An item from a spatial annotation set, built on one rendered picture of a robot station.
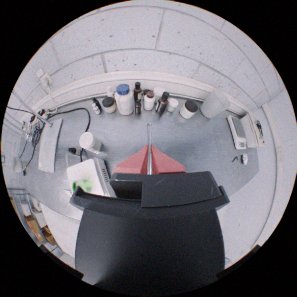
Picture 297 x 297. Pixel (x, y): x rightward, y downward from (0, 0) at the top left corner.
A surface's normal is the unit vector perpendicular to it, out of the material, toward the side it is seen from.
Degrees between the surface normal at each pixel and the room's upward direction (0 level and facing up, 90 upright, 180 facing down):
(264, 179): 90
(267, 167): 90
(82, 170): 0
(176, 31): 90
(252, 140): 93
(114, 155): 0
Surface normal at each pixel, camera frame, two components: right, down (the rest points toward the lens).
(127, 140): 0.12, -0.23
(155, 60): 0.07, 0.97
